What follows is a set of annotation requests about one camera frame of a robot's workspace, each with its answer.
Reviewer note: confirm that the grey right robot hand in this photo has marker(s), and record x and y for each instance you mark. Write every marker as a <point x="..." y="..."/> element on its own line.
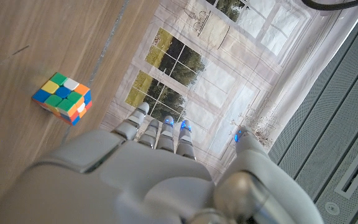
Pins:
<point x="129" y="183"/>

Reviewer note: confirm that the multicoloured puzzle cube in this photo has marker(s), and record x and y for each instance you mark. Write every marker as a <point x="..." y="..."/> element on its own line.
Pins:
<point x="62" y="96"/>

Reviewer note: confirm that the printed window backdrop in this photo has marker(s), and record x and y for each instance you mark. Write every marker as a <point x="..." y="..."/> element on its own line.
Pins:
<point x="228" y="77"/>

